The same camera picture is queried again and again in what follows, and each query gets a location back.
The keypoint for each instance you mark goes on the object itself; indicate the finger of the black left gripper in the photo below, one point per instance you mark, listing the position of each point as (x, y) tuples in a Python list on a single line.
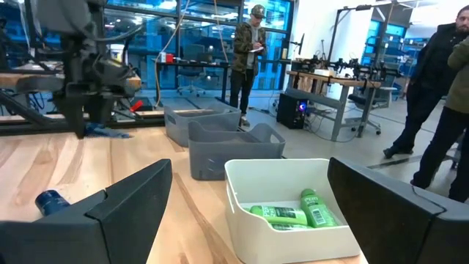
[(73, 113), (100, 110)]

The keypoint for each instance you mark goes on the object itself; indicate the person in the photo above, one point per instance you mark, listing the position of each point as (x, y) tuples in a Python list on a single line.
[(245, 44), (432, 73), (458, 91)]

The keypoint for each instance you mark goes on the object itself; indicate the black office chair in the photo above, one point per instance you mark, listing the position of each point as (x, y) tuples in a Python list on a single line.
[(366, 110)]

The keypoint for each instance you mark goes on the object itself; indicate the wooden table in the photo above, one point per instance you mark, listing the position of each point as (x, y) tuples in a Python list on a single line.
[(7, 78)]

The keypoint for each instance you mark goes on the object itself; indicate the black bench robot arms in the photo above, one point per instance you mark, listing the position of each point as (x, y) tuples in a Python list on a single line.
[(348, 66)]

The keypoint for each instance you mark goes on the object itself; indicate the black desk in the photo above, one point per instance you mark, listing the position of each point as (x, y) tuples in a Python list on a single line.
[(194, 65)]

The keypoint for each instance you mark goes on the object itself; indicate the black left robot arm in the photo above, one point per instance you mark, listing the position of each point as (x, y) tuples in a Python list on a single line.
[(62, 14)]

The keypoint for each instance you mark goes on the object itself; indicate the wooden workbench grey legs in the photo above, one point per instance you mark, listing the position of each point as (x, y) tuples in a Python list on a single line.
[(340, 106)]

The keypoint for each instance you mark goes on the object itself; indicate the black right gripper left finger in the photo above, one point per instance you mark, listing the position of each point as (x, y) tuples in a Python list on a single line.
[(110, 227)]

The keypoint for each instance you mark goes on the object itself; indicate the grey plastic bin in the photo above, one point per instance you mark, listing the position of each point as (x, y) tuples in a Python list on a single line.
[(220, 161), (176, 128)]

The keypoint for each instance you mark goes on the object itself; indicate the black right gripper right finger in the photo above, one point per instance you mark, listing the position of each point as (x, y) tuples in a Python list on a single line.
[(388, 234)]

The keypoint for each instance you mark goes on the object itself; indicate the blue office chair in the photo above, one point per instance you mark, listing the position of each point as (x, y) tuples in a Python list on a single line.
[(190, 73)]

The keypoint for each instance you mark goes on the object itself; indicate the white plastic bin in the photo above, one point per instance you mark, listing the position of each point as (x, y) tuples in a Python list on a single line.
[(256, 238)]

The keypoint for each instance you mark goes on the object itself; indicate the red and white box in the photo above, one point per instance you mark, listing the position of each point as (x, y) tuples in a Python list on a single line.
[(168, 58)]

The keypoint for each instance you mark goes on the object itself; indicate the red object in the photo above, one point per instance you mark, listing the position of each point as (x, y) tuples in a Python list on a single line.
[(136, 106)]

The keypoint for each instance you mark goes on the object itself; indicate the dark blue toiletry tube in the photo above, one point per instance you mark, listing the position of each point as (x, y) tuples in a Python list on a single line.
[(106, 131), (49, 201)]

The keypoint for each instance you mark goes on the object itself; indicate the black computer tower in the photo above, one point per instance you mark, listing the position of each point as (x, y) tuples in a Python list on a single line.
[(289, 113)]

